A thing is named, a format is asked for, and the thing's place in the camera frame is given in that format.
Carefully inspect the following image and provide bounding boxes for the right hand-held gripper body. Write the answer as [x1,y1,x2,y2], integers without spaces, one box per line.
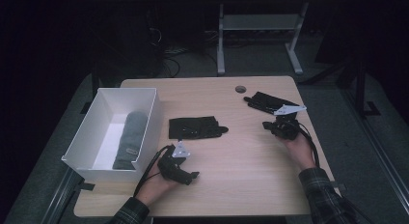
[270,103,308,141]

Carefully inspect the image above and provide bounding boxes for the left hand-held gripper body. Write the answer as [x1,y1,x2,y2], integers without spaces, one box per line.
[156,140,194,185]

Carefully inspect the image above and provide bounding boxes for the grey knitted glove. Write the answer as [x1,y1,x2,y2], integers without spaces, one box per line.
[112,110,150,171]

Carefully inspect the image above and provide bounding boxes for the white box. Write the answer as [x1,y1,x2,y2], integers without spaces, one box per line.
[61,87,164,183]

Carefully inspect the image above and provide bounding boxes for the person's left hand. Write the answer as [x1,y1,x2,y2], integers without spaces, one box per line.
[140,161,181,207]

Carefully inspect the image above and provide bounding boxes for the person's right hand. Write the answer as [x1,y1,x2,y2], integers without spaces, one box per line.
[277,132,318,172]

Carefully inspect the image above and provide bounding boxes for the black glove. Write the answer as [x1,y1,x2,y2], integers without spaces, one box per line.
[243,91,301,116]
[168,115,230,141]

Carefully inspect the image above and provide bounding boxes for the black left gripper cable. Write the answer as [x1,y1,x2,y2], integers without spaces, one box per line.
[132,144,175,198]

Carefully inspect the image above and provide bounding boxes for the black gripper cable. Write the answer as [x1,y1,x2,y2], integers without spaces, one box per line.
[296,121,321,169]
[132,144,175,198]

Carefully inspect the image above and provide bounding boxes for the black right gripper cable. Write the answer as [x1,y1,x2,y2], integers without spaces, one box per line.
[296,121,321,169]

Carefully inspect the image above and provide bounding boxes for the grey metal desk frame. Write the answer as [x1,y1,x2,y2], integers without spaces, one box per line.
[216,1,311,76]

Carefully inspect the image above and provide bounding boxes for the cables on floor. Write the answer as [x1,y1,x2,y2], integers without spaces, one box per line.
[158,46,189,78]

